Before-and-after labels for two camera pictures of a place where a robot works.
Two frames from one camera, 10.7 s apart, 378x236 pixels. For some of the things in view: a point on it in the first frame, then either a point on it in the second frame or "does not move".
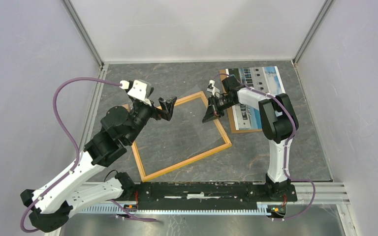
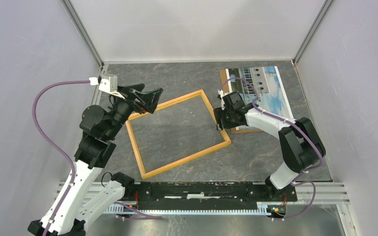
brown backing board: [224, 74] does not move
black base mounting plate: [210, 195] does not move
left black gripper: [167, 105] → [148, 101]
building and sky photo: [266, 78] does not move
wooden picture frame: [221, 126] does not move
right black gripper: [210, 114] → [219, 113]
